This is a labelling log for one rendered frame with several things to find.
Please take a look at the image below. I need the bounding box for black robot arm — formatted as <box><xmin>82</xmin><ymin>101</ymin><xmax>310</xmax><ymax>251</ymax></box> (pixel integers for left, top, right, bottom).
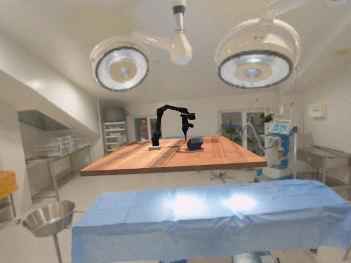
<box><xmin>151</xmin><ymin>105</ymin><xmax>195</xmax><ymax>146</ymax></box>

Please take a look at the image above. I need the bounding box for grey sloped panel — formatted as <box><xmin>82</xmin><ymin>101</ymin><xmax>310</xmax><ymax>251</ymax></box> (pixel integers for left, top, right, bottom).
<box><xmin>187</xmin><ymin>137</ymin><xmax>204</xmax><ymax>151</ymax></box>

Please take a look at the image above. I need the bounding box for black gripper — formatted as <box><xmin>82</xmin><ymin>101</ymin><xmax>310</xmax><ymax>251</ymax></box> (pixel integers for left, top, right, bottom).
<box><xmin>182</xmin><ymin>120</ymin><xmax>189</xmax><ymax>136</ymax></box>

